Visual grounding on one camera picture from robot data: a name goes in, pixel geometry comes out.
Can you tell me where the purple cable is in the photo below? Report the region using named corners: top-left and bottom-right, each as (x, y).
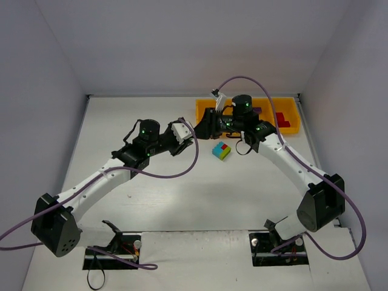
top-left (216, 76), bottom-right (367, 261)
top-left (0, 118), bottom-right (200, 270)

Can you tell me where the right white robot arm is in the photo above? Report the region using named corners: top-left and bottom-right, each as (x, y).
top-left (195, 90), bottom-right (346, 241)

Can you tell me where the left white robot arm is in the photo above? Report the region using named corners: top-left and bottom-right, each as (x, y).
top-left (31, 118), bottom-right (198, 258)

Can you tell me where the yellow divided container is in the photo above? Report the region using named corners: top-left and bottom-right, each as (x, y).
top-left (196, 97), bottom-right (301, 135)

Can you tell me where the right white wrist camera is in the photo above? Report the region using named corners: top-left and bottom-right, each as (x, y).
top-left (210, 89), bottom-right (227, 111)

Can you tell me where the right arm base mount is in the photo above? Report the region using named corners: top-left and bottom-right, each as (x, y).
top-left (249, 231), bottom-right (309, 267)

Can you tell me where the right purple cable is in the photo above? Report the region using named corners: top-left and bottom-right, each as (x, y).
top-left (216, 76), bottom-right (367, 261)

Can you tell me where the small red lego brick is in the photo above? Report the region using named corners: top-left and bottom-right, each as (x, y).
top-left (276, 112), bottom-right (285, 122)

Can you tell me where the cupcake purple lego piece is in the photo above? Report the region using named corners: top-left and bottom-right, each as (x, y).
top-left (253, 107), bottom-right (262, 115)

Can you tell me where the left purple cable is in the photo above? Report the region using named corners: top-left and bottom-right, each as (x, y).
top-left (0, 118), bottom-right (200, 270)

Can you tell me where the red two-by-four lego brick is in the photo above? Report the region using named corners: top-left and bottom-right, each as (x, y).
top-left (278, 119), bottom-right (290, 128)

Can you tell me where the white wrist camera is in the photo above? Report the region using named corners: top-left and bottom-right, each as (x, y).
top-left (171, 121), bottom-right (193, 144)
top-left (210, 89), bottom-right (227, 111)

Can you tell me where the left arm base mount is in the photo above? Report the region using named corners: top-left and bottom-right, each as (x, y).
top-left (82, 220), bottom-right (142, 270)

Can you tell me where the black cable loop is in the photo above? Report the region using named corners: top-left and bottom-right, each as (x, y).
top-left (87, 254), bottom-right (107, 289)

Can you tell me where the multicolor lego block assembly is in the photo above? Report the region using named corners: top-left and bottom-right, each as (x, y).
top-left (212, 142), bottom-right (231, 161)

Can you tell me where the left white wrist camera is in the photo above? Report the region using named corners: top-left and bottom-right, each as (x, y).
top-left (171, 121), bottom-right (193, 144)

